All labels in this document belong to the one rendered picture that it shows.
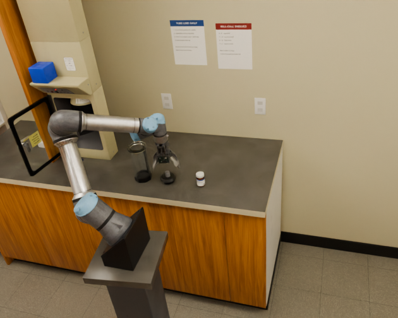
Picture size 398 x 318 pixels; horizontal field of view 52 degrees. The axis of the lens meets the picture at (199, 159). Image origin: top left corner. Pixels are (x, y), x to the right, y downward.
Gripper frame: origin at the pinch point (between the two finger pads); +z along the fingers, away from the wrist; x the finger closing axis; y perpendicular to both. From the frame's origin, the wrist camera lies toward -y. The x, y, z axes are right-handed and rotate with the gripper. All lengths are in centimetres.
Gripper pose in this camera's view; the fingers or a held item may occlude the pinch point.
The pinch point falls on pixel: (167, 168)
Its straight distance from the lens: 232.2
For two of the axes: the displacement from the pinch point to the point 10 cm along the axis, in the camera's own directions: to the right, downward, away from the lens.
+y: -0.4, 5.7, -8.2
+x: 9.9, -0.6, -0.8
